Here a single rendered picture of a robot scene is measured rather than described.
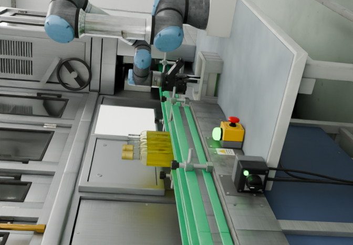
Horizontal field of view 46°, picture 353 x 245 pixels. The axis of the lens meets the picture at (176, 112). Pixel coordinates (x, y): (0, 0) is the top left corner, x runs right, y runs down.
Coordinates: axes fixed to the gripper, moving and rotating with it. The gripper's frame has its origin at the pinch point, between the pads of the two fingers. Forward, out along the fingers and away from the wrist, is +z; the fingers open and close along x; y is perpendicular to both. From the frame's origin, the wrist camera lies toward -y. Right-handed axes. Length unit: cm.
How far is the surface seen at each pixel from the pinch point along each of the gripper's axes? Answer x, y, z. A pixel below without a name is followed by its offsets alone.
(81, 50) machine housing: -74, 8, -65
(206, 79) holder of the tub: 9.2, -2.6, -1.0
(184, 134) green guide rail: 45.4, 9.6, -13.3
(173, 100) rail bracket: 13.2, 7.2, -15.1
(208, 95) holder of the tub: 8.8, 5.2, 1.2
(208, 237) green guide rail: 105, 11, -13
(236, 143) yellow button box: 58, 6, 3
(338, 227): 100, 10, 21
